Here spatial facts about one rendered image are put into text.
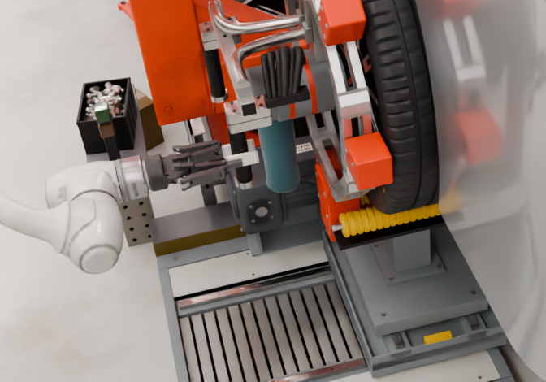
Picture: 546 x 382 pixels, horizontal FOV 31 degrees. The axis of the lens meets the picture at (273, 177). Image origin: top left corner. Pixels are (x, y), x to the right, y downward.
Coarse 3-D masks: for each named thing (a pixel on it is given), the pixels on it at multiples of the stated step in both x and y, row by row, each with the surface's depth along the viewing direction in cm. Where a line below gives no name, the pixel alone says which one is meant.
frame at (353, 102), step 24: (288, 0) 235; (312, 0) 198; (336, 72) 195; (360, 72) 196; (336, 96) 195; (360, 96) 195; (312, 120) 245; (360, 120) 200; (312, 144) 246; (336, 144) 242; (336, 192) 226; (360, 192) 212
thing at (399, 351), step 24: (336, 264) 274; (360, 312) 262; (480, 312) 257; (360, 336) 256; (384, 336) 252; (408, 336) 253; (432, 336) 248; (456, 336) 249; (480, 336) 250; (504, 336) 252; (384, 360) 248; (408, 360) 250; (432, 360) 252
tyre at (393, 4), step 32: (384, 0) 192; (384, 32) 191; (416, 32) 191; (384, 64) 191; (416, 64) 191; (384, 96) 193; (416, 96) 192; (384, 128) 199; (416, 128) 196; (416, 160) 199; (384, 192) 213; (416, 192) 209
